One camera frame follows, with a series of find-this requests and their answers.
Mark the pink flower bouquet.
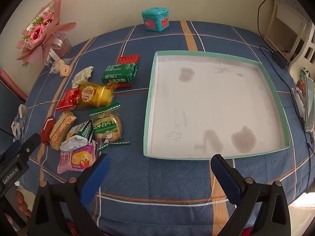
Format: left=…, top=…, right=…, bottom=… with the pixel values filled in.
left=16, top=0, right=77, bottom=67

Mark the teal rimmed white tray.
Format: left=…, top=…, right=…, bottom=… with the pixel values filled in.
left=143, top=51, right=291, bottom=160

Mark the black power adapter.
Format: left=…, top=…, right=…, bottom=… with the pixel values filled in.
left=272, top=52, right=287, bottom=69

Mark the white plastic device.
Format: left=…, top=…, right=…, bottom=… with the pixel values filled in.
left=292, top=87, right=306, bottom=118

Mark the blue white crumpled wrapper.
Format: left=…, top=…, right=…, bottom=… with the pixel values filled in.
left=10, top=104, right=28, bottom=140

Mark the orange bread packet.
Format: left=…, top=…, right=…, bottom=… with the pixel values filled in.
left=49, top=111, right=77, bottom=151

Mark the bright red snack packet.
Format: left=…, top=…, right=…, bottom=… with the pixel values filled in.
left=56, top=88, right=82, bottom=111

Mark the cream white snack packet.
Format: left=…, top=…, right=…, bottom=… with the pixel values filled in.
left=72, top=66, right=94, bottom=88

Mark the orange red bundle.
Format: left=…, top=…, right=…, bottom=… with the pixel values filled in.
left=15, top=190, right=32, bottom=218

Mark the green snack packet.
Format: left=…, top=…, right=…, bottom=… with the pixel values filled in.
left=102, top=63, right=140, bottom=85

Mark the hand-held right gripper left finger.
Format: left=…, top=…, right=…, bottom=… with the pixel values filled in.
left=29, top=153, right=111, bottom=236

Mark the green white packet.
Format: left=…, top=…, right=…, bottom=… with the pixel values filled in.
left=60, top=120, right=94, bottom=152

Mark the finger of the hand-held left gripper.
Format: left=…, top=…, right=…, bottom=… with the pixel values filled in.
left=14, top=133, right=42, bottom=158
left=0, top=140, right=22, bottom=164

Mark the red mesh print packet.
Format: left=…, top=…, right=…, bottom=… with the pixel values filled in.
left=116, top=55, right=141, bottom=88

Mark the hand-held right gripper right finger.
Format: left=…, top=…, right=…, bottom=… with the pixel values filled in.
left=210, top=154, right=296, bottom=236

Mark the white shelf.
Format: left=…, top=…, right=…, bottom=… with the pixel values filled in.
left=263, top=0, right=311, bottom=62

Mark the pink roll cake packet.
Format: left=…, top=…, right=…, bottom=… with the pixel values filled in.
left=57, top=140, right=97, bottom=174

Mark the grey framed mirror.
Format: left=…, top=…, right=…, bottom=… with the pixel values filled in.
left=304, top=75, right=315, bottom=132

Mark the dark red snack packet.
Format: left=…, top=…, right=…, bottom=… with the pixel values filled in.
left=40, top=115, right=57, bottom=144

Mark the clear steamed cake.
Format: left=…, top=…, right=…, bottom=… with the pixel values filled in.
left=50, top=58, right=72, bottom=75

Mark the brick print box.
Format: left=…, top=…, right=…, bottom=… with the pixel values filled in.
left=295, top=77, right=306, bottom=96

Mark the yellow cake packet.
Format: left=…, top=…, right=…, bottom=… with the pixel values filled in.
left=76, top=81, right=117, bottom=109

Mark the clear pink gift box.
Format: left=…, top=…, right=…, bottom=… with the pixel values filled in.
left=48, top=32, right=72, bottom=65

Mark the white curved rack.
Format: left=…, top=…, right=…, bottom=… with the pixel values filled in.
left=288, top=25, right=315, bottom=79

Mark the blue plaid tablecloth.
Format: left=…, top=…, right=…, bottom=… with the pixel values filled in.
left=18, top=20, right=315, bottom=236

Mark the reddish brown furniture edge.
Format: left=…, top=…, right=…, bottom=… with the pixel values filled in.
left=0, top=70, right=27, bottom=102

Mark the green round cookie packet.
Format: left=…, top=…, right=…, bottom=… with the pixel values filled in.
left=89, top=102, right=130, bottom=153

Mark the teal toy box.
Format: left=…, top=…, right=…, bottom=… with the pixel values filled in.
left=141, top=8, right=170, bottom=32

